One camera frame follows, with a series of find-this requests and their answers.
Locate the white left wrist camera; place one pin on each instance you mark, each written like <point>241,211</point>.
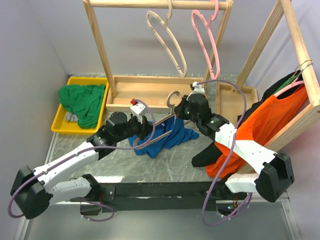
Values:
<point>138,110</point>

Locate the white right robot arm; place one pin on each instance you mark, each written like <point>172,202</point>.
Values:
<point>273,171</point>

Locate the yellow plastic tray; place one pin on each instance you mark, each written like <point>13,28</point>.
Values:
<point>61,126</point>

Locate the wooden clothes rack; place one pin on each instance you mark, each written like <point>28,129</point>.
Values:
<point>297,133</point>
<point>154,89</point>

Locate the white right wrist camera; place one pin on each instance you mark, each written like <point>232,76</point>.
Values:
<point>197,88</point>

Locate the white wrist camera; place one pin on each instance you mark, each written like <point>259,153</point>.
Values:
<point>138,110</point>
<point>197,88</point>

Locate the green hanger on right rack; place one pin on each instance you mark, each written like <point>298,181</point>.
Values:
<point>286,83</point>

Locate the wooden clothes rack centre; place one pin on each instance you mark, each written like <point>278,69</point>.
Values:
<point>154,89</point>

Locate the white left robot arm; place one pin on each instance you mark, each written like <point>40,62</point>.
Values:
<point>35,190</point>

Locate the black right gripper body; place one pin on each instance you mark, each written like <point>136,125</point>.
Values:
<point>184,112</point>

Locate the pink hanger on right rack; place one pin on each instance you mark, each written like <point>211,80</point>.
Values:
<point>287,90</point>

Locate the blue tank top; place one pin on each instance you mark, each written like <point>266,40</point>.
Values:
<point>179,134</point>

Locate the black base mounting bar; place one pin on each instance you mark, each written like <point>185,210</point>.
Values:
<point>139,196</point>

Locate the black hanging garment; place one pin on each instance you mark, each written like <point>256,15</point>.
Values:
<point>211,154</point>

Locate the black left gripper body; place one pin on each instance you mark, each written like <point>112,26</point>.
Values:
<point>134,127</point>

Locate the green garment in tray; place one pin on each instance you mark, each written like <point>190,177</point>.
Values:
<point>83,100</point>

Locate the wooden clothes rack right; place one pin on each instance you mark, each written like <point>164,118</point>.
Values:
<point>297,133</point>

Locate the grey cloth in tray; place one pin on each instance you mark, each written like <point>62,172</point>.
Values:
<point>71,117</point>

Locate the orange hanging garment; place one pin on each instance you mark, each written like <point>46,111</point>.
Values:
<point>266,121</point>

